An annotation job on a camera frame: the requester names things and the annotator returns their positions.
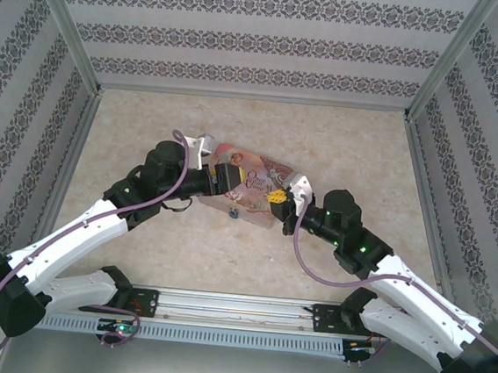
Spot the pink illustrated diary book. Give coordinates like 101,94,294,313
195,139,307,235

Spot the right circuit board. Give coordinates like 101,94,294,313
344,338,379,366

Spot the left circuit board green light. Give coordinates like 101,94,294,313
96,317,138,337

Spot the aluminium table edge rail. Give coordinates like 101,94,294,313
387,115,465,299
30,82,105,264

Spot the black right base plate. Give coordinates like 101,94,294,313
310,302,345,336

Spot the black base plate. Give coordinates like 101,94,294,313
310,302,345,336
128,286,162,319

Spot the aluminium mounting rail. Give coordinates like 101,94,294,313
130,283,345,337

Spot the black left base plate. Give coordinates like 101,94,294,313
128,286,162,319

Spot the white slotted cable duct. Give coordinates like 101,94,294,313
34,306,350,361

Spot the aluminium frame post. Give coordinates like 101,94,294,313
403,0,498,131
13,0,113,97

